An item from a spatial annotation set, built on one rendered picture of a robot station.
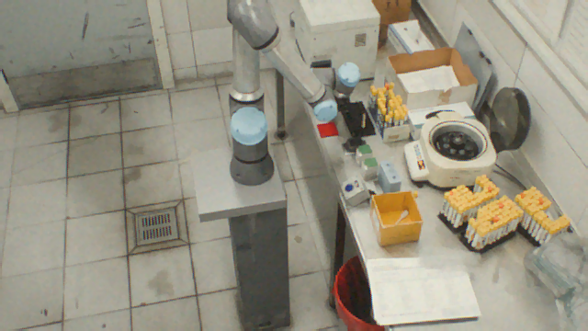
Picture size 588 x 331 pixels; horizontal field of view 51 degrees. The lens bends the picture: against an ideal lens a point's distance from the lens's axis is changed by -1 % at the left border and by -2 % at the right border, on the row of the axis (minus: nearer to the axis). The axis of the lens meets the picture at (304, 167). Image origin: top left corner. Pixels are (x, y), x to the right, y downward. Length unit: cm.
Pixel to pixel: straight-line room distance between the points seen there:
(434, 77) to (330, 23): 48
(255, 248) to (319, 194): 104
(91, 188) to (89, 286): 62
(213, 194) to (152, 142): 162
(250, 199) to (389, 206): 45
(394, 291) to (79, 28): 250
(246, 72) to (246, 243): 64
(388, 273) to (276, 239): 54
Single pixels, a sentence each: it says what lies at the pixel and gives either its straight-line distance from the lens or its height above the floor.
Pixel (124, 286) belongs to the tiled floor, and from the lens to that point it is 305.
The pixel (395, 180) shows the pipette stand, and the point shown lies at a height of 98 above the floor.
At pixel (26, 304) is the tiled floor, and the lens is 315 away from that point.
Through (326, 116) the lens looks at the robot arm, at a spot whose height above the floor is 117.
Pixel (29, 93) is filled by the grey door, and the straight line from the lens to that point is 405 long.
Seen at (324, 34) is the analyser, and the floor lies 112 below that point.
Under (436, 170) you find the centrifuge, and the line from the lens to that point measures 212.
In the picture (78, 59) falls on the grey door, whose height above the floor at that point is 31.
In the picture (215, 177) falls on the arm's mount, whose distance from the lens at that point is 213.
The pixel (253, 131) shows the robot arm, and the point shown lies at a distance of 196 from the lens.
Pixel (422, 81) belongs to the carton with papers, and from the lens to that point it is 251.
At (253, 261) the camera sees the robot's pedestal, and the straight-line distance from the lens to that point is 238.
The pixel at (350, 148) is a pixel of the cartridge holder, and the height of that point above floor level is 91.
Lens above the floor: 246
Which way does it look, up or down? 46 degrees down
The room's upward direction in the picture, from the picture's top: straight up
